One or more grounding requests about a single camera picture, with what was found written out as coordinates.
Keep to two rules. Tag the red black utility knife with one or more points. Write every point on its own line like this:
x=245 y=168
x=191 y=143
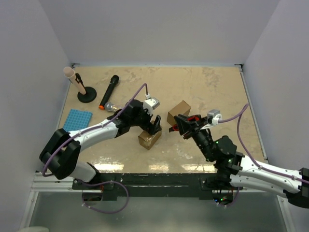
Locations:
x=184 y=123

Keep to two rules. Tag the taped cardboard box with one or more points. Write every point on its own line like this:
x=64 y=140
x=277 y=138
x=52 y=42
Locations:
x=147 y=141

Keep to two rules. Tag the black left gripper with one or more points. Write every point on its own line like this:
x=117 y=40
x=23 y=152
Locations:
x=148 y=127

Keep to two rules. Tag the black microphone orange end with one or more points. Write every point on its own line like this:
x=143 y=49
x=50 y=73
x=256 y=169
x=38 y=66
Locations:
x=112 y=84

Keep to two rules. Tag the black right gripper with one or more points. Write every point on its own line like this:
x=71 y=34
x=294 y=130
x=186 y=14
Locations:
x=185 y=125

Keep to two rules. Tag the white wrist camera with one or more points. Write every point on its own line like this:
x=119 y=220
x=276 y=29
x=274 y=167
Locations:
x=212 y=119
x=150 y=104

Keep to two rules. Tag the blue studded building plate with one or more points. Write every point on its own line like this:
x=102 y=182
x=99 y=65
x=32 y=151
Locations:
x=77 y=120

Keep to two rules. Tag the small cardboard box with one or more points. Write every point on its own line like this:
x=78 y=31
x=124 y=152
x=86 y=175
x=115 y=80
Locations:
x=182 y=108

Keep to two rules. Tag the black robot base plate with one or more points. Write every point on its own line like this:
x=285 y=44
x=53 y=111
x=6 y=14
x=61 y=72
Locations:
x=183 y=185

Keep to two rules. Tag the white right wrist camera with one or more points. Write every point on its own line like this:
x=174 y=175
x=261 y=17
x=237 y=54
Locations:
x=212 y=119

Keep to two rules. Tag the aluminium frame rail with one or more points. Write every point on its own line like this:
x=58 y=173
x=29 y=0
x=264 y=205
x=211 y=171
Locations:
x=51 y=184

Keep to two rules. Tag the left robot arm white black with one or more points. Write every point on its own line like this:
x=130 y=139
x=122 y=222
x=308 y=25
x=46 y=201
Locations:
x=61 y=153

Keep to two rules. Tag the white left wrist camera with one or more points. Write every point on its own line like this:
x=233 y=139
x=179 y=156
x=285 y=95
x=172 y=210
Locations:
x=150 y=104

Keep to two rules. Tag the beige microphone on stand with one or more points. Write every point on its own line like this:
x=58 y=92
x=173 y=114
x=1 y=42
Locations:
x=74 y=79

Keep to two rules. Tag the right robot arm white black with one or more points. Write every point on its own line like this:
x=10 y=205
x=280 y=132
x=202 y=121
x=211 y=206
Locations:
x=235 y=169

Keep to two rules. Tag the silver glitter microphone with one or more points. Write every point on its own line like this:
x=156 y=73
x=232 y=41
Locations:
x=110 y=107

